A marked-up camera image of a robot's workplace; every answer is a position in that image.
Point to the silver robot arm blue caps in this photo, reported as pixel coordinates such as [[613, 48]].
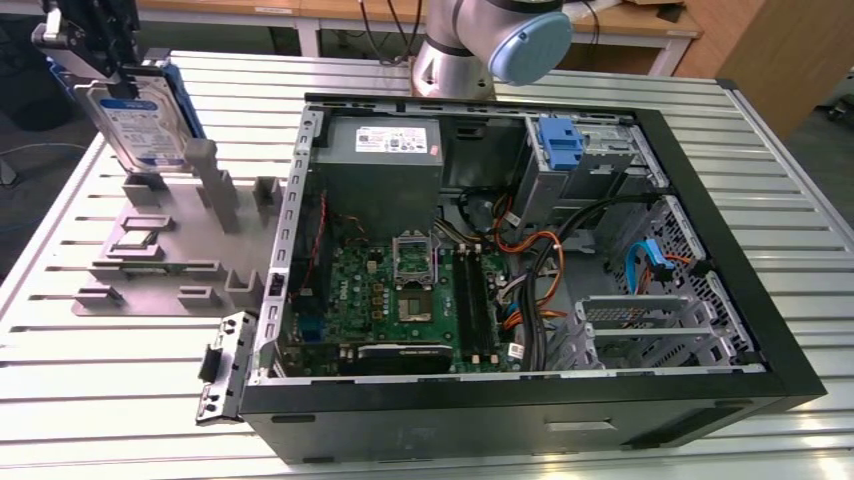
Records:
[[454, 70]]

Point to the grey power supply unit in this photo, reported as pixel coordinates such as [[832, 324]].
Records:
[[374, 195]]

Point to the CPU socket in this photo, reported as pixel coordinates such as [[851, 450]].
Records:
[[414, 257]]

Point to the black chair base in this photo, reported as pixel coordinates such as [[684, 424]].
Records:
[[841, 107]]

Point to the hard disk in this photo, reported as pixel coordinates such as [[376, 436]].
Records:
[[141, 135]]

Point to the metal card retention bracket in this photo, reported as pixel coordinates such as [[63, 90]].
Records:
[[230, 360]]

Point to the brown wooden cabinet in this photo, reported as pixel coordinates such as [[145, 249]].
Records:
[[788, 30]]

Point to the black RAM slot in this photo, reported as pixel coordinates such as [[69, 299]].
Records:
[[485, 300], [468, 300]]

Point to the metal disk bay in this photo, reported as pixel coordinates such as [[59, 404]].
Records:
[[641, 332]]

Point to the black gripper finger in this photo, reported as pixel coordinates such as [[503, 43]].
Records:
[[124, 87]]

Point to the silver CPU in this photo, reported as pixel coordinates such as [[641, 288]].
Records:
[[137, 241]]

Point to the black PC case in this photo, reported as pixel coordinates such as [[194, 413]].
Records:
[[468, 425]]

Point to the metal optical drive cage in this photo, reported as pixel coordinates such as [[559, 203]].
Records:
[[601, 150]]

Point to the blue drive latch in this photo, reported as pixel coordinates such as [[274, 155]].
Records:
[[561, 145]]

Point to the dark office chair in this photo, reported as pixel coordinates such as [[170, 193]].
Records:
[[27, 105]]

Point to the white framed wooden desk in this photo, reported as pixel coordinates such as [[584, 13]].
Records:
[[234, 15], [641, 25]]

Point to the black graphics card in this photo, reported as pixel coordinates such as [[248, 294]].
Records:
[[401, 357]]

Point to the green motherboard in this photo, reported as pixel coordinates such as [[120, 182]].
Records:
[[361, 300]]

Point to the grey parts rack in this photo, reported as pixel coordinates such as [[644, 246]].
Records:
[[194, 250]]

